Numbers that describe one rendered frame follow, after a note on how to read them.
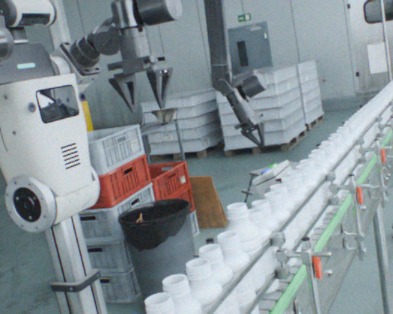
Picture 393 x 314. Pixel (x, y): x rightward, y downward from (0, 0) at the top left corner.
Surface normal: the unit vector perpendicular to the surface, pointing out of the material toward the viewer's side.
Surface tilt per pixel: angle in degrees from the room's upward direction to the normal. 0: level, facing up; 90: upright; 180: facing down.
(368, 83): 90
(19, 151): 101
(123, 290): 90
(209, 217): 98
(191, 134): 90
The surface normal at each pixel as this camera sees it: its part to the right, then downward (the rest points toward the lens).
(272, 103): -0.37, 0.24
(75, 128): 0.90, -0.07
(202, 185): -0.30, 0.47
